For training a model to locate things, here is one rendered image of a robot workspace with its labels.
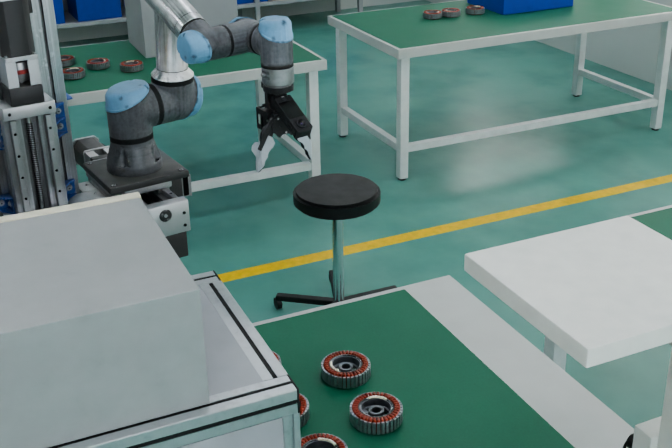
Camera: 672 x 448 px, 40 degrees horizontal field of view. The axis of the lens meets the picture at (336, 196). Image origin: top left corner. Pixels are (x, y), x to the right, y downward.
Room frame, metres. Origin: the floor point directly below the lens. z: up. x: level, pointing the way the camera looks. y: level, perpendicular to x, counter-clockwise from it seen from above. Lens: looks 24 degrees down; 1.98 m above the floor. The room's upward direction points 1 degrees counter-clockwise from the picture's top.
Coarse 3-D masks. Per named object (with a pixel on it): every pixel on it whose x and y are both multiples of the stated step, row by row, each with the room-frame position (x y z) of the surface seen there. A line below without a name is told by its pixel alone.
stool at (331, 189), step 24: (312, 192) 3.29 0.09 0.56; (336, 192) 3.28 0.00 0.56; (360, 192) 3.28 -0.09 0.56; (312, 216) 3.19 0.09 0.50; (336, 216) 3.15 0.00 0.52; (360, 216) 3.19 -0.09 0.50; (336, 240) 3.30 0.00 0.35; (336, 264) 3.30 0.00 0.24; (336, 288) 3.30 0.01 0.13; (384, 288) 3.40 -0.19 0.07
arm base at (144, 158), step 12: (120, 144) 2.33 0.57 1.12; (132, 144) 2.33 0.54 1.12; (144, 144) 2.34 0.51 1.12; (108, 156) 2.36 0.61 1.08; (120, 156) 2.33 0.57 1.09; (132, 156) 2.32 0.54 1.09; (144, 156) 2.33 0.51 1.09; (156, 156) 2.38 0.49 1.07; (108, 168) 2.34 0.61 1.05; (120, 168) 2.31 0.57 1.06; (132, 168) 2.31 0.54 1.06; (144, 168) 2.32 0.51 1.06; (156, 168) 2.35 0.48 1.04
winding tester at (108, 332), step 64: (0, 256) 1.30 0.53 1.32; (64, 256) 1.30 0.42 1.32; (128, 256) 1.29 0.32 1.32; (0, 320) 1.11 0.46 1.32; (64, 320) 1.11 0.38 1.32; (128, 320) 1.14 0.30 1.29; (192, 320) 1.18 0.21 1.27; (0, 384) 1.07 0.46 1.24; (64, 384) 1.10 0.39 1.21; (128, 384) 1.14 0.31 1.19; (192, 384) 1.18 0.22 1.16
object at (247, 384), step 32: (224, 288) 1.55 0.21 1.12; (224, 320) 1.43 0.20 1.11; (224, 352) 1.33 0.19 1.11; (256, 352) 1.33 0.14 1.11; (224, 384) 1.24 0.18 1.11; (256, 384) 1.23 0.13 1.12; (288, 384) 1.23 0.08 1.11; (192, 416) 1.16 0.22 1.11; (224, 416) 1.17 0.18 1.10; (256, 416) 1.19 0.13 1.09
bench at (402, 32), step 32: (576, 0) 5.76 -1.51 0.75; (608, 0) 5.74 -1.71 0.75; (640, 0) 5.73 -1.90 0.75; (352, 32) 5.17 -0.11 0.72; (384, 32) 5.04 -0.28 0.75; (416, 32) 5.02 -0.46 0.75; (448, 32) 5.01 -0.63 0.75; (480, 32) 4.99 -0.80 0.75; (512, 32) 4.98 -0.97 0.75; (544, 32) 5.03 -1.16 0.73; (576, 32) 5.12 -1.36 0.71; (576, 64) 6.17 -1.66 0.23; (576, 96) 6.16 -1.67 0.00; (640, 96) 5.58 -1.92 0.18; (512, 128) 5.01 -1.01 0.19
